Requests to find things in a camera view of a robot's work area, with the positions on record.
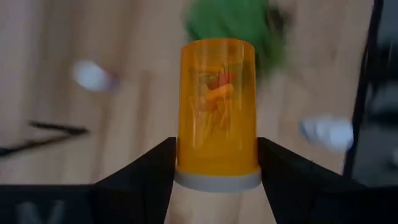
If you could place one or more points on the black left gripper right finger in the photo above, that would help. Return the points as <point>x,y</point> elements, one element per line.
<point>295,193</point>

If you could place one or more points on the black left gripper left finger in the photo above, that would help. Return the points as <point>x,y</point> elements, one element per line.
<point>140,193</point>

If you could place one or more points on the white medicine bottle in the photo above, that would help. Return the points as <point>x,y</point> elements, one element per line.
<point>326,133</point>

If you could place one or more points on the orange pill bottle white cap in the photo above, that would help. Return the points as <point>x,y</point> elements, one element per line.
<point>217,124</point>

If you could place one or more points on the small white red blue card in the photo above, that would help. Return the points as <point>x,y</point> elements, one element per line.
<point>93,76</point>

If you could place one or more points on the succulent in triangle-patterned pot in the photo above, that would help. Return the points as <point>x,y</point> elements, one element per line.
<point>230,18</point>

